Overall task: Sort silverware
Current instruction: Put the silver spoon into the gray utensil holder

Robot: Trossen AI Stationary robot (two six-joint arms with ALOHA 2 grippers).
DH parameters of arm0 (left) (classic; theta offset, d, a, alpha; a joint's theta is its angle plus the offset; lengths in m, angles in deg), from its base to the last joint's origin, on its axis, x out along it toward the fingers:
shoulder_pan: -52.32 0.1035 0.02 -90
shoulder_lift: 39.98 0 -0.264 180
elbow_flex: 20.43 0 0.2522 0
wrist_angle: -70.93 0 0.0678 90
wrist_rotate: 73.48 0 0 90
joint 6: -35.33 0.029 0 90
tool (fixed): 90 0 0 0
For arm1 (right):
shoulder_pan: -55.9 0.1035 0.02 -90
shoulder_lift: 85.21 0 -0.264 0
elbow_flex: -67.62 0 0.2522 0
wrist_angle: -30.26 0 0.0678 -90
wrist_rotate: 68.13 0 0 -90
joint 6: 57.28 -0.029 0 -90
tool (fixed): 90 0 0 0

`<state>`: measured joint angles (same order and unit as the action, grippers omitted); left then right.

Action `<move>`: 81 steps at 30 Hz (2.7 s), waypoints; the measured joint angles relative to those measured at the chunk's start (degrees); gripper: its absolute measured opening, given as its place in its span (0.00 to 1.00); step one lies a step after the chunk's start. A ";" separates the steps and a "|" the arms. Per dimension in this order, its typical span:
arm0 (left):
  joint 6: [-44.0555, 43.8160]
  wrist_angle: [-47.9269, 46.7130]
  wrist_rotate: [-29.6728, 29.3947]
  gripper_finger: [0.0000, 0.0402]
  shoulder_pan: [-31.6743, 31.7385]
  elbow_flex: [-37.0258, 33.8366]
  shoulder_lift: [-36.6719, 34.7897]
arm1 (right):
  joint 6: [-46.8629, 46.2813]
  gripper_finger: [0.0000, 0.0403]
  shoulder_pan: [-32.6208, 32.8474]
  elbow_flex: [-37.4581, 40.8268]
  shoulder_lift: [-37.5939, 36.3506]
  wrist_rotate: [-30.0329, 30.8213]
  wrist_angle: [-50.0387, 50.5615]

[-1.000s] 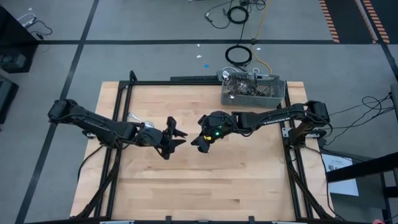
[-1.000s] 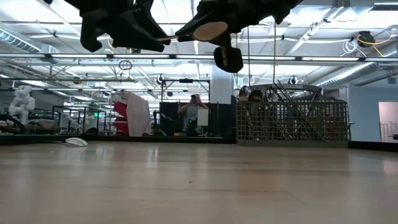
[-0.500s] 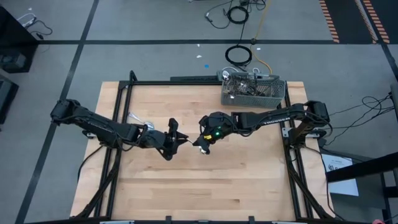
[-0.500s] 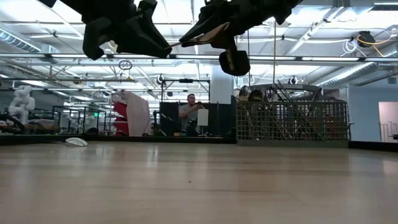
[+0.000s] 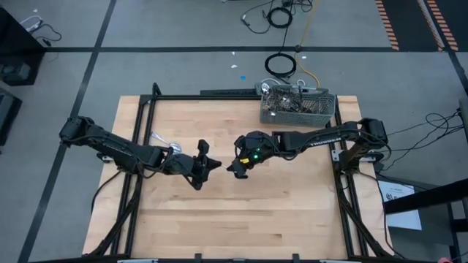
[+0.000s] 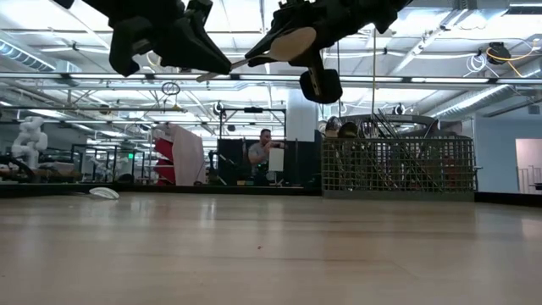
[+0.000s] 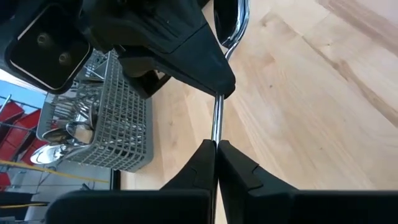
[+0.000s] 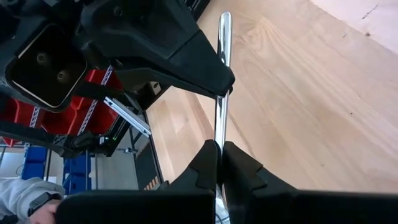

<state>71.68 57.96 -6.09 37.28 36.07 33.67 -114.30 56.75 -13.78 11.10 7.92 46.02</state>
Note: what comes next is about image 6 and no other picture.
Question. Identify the black gantry frame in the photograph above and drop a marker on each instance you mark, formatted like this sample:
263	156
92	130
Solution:
253	109

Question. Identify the red and white board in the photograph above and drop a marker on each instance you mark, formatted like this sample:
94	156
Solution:
186	152

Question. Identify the white rectangular sign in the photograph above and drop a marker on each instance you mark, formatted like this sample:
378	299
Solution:
276	159

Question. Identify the person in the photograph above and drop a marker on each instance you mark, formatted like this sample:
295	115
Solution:
258	154

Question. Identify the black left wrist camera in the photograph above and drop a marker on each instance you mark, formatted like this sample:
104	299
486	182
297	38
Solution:
127	46

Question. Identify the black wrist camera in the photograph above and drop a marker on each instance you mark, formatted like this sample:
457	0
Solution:
127	46
322	87

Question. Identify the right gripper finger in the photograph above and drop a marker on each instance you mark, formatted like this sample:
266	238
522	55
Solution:
264	46
315	57

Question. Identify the grey mesh cutlery basket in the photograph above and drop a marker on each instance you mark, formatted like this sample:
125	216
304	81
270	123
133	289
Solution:
423	169

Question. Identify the black metal frame rack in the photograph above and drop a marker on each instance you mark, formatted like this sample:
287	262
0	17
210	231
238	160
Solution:
106	146

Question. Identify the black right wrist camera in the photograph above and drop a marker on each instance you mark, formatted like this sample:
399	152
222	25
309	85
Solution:
322	87

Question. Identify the silver ventilation duct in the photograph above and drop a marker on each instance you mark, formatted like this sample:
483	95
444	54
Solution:
21	53
487	98

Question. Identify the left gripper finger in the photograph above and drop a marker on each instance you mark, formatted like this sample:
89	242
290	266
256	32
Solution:
201	12
195	51

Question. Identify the silver table knife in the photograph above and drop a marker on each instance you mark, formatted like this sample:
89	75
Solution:
386	123

